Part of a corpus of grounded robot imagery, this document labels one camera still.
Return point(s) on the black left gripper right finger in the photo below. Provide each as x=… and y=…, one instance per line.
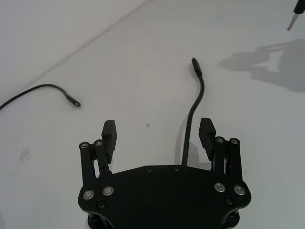
x=207, y=140

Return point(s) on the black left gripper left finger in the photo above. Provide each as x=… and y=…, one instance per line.
x=107, y=152

